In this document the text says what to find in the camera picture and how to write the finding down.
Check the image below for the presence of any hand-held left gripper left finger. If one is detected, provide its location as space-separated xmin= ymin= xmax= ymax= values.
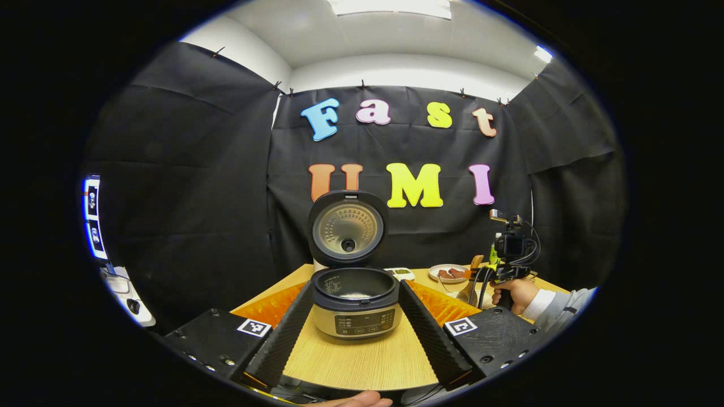
xmin=153 ymin=280 xmax=314 ymax=391

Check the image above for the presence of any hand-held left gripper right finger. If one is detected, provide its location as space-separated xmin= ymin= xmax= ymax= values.
xmin=398 ymin=279 xmax=558 ymax=392

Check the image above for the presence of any wooden spoon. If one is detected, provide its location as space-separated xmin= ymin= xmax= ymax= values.
xmin=457 ymin=254 xmax=486 ymax=303

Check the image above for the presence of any grey rice cooker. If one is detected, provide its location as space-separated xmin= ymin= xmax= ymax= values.
xmin=308 ymin=190 xmax=403 ymax=341

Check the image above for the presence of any white round plate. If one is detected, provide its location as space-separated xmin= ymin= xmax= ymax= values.
xmin=428 ymin=264 xmax=470 ymax=284

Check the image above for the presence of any black backdrop cloth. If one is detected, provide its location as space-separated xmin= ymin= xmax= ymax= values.
xmin=84 ymin=41 xmax=627 ymax=328

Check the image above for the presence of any white side desk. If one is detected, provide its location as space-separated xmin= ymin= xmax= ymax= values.
xmin=101 ymin=266 xmax=156 ymax=328

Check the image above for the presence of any computer monitor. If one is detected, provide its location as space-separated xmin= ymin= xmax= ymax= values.
xmin=83 ymin=174 xmax=109 ymax=262

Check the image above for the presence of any ceiling light panel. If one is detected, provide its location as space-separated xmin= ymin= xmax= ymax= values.
xmin=327 ymin=0 xmax=453 ymax=19

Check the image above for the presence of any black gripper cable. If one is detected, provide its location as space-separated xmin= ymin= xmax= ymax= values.
xmin=468 ymin=266 xmax=494 ymax=310

